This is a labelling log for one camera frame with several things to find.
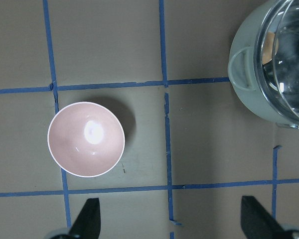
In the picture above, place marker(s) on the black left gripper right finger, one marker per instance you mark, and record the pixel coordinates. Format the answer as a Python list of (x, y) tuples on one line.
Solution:
[(257, 223)]

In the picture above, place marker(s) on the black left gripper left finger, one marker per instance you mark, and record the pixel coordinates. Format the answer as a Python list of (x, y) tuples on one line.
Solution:
[(88, 222)]

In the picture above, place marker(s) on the beige egg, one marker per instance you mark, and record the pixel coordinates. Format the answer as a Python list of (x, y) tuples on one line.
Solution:
[(270, 47)]

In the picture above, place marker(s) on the grey-green pot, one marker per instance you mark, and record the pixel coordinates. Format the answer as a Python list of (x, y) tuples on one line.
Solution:
[(242, 70)]

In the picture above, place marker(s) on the clear glass pot lid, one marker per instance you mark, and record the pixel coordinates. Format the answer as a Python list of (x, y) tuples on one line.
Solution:
[(279, 79)]

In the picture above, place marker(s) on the pink ceramic bowl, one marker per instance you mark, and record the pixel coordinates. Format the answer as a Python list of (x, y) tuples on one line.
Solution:
[(86, 139)]

